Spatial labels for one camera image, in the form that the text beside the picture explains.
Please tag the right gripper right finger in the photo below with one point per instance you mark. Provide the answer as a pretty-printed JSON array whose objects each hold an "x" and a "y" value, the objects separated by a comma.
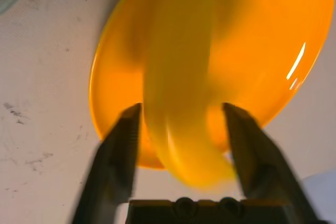
[{"x": 260, "y": 161}]

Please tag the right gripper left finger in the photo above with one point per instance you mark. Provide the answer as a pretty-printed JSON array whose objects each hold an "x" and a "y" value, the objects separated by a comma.
[{"x": 115, "y": 161}]

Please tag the yellow banana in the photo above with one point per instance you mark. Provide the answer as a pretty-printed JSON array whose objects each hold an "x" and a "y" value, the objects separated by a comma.
[{"x": 178, "y": 103}]

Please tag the yellow plate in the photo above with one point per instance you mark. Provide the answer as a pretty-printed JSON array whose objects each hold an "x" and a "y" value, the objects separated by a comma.
[{"x": 262, "y": 51}]

